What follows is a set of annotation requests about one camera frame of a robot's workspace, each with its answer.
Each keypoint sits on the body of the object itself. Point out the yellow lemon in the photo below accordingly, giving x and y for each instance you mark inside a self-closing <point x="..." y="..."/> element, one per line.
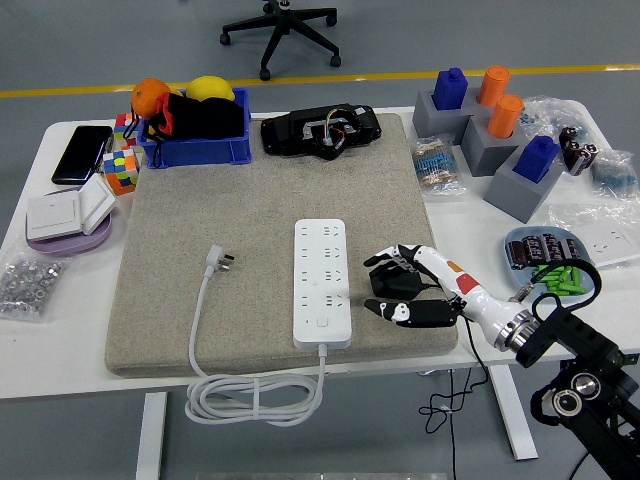
<point x="210" y="87"/>

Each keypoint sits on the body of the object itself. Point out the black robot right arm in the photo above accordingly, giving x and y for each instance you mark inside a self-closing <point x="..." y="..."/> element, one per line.
<point x="575" y="330"/>

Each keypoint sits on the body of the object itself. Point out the green cylinder cell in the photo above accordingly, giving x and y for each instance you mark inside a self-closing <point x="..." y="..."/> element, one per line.
<point x="547" y="277"/>
<point x="562" y="292"/>
<point x="553" y="285"/>
<point x="566" y="276"/>
<point x="547" y="270"/>
<point x="576" y="277"/>

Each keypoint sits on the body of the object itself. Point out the blue plastic bin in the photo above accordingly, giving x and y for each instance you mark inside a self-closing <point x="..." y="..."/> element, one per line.
<point x="200" y="150"/>

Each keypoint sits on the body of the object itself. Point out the grey-brown felt mat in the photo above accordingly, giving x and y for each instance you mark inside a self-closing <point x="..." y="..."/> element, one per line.
<point x="225" y="200"/>

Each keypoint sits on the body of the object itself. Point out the black capacitor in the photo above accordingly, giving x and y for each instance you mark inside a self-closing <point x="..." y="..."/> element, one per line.
<point x="571" y="250"/>
<point x="552" y="247"/>
<point x="532" y="249"/>
<point x="516" y="254"/>

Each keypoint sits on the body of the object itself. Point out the clear bag of striped resistors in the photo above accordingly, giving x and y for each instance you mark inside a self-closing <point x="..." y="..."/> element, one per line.
<point x="435" y="167"/>

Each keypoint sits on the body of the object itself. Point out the orange cylinder peg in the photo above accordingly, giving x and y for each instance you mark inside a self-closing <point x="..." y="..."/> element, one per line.
<point x="504" y="117"/>
<point x="492" y="85"/>

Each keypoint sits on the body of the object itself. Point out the purple oval tray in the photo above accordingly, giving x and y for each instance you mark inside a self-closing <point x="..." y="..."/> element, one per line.
<point x="65" y="246"/>

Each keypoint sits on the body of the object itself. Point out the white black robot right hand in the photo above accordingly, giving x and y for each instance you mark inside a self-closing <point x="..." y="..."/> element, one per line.
<point x="465" y="290"/>

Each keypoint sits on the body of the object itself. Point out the black office chair base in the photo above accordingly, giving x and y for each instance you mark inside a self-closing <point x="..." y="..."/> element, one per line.
<point x="280" y="30"/>

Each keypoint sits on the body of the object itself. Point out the black plug adapter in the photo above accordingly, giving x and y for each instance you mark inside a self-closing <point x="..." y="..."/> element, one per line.
<point x="395" y="286"/>

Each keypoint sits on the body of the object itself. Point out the orange fruit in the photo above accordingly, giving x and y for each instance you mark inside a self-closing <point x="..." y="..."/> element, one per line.
<point x="147" y="97"/>

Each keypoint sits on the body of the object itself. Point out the large colourful puzzle cube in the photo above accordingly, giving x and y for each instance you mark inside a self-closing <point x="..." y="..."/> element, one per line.
<point x="120" y="170"/>

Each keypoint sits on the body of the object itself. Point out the large white wall switch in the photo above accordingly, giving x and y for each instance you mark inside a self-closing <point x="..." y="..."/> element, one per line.
<point x="52" y="215"/>

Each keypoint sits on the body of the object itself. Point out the black open electronic device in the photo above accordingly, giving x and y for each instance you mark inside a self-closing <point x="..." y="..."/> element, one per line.
<point x="285" y="135"/>

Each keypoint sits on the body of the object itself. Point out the small white wall switch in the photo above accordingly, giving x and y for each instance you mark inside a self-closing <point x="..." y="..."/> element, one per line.
<point x="97" y="202"/>

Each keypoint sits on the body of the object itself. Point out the clear bag of blue resistors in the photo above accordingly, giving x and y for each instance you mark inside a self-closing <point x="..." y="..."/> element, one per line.
<point x="612" y="177"/>

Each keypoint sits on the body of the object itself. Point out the crumpled clear bag blue parts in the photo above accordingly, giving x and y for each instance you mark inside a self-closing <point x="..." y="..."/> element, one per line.
<point x="550" y="117"/>

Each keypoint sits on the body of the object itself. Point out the large clear plastic bag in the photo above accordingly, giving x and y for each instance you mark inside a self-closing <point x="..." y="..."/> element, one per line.
<point x="570" y="215"/>

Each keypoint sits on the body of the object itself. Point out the black smartphone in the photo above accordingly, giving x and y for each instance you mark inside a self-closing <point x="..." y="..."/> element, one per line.
<point x="82" y="155"/>

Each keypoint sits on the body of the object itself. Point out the clear bag of metal nuts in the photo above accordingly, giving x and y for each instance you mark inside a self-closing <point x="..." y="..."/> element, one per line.
<point x="25" y="285"/>

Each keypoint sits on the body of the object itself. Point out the light blue plate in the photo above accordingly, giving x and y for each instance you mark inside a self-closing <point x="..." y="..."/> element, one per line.
<point x="517" y="274"/>

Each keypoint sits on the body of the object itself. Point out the blue square peg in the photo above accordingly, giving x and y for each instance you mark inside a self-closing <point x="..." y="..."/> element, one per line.
<point x="535" y="160"/>
<point x="450" y="90"/>

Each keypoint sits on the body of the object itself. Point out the white power strip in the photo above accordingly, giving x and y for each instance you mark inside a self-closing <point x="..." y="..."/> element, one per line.
<point x="320" y="300"/>

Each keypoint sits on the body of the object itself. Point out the white table leg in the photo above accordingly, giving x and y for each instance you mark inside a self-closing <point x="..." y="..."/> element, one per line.
<point x="515" y="425"/>
<point x="150" y="440"/>

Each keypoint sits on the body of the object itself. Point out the small yellow fruit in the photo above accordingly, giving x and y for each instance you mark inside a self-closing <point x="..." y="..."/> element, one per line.
<point x="176" y="92"/>

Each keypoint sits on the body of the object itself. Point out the black table control panel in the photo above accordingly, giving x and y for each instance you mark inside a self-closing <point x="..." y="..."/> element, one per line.
<point x="631" y="358"/>

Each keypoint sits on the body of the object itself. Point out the grey block holder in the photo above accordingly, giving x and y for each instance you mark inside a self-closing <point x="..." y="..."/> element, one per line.
<point x="482" y="155"/>
<point x="430" y="125"/>
<point x="515" y="200"/>
<point x="472" y="107"/>

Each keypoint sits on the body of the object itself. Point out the white wall socket panel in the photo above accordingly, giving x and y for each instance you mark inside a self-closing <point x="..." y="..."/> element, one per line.
<point x="612" y="245"/>

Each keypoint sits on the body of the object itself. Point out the small colourful puzzle cube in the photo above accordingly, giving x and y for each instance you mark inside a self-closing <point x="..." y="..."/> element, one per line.
<point x="122" y="130"/>

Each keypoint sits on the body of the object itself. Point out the black cylinder battery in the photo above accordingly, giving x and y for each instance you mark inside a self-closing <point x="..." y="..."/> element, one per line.
<point x="567" y="137"/>
<point x="586" y="159"/>
<point x="573" y="156"/>

